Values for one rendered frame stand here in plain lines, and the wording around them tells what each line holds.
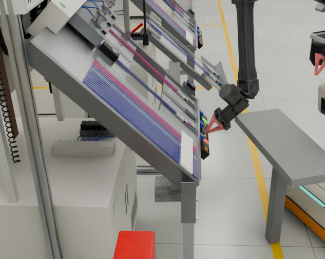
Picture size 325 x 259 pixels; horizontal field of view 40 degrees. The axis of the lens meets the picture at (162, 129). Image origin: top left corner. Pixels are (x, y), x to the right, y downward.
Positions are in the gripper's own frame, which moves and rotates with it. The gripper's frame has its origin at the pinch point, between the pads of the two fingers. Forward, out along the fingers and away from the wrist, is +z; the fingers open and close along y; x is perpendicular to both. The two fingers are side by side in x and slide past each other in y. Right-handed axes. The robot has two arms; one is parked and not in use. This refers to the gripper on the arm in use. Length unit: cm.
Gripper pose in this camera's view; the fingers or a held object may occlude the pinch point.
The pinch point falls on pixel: (208, 130)
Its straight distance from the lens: 183.5
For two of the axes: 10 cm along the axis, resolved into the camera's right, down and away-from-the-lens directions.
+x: 7.1, 6.5, 2.7
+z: -7.0, 6.2, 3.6
